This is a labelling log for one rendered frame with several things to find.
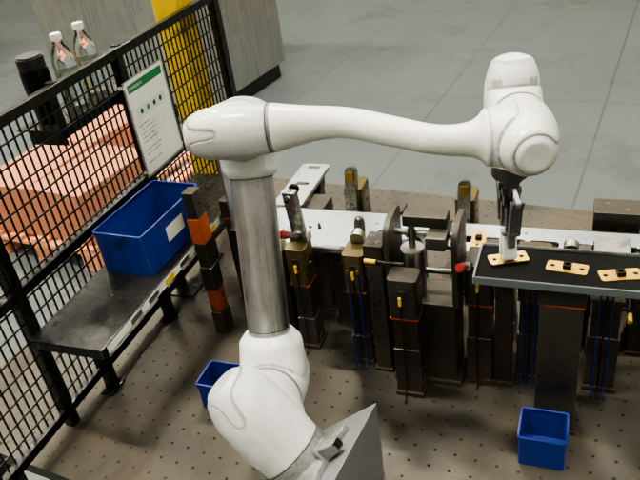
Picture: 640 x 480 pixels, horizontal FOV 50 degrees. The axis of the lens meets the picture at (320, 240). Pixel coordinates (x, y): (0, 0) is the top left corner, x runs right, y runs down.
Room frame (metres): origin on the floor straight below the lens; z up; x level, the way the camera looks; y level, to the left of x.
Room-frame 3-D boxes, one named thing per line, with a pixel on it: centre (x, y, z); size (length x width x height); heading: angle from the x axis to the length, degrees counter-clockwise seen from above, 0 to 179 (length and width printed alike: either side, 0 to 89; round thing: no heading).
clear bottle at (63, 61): (1.94, 0.63, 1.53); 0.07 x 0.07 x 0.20
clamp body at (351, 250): (1.51, -0.08, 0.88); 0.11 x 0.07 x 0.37; 156
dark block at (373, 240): (1.48, -0.14, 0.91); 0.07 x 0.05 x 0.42; 156
